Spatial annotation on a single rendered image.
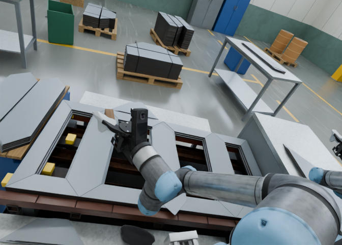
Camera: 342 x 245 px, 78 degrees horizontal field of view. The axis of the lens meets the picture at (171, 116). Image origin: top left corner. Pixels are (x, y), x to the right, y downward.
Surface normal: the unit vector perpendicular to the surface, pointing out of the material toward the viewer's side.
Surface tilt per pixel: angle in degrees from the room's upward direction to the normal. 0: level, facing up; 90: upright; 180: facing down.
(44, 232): 0
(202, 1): 90
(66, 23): 90
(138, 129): 59
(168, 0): 90
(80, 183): 0
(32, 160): 0
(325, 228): 23
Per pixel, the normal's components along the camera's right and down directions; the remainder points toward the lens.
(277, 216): -0.08, -0.96
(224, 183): -0.70, -0.54
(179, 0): 0.22, 0.65
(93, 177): 0.30, -0.75
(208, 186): -0.77, -0.22
